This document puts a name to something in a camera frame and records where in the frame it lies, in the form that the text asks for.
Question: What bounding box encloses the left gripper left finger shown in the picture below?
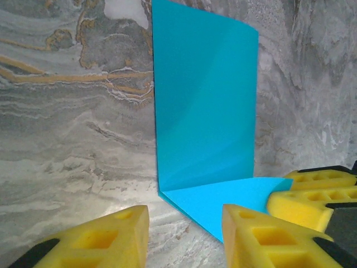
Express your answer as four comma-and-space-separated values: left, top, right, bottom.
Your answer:
8, 205, 150, 268

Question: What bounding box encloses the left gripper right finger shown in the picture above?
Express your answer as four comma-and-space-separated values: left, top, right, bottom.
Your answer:
222, 203, 349, 268

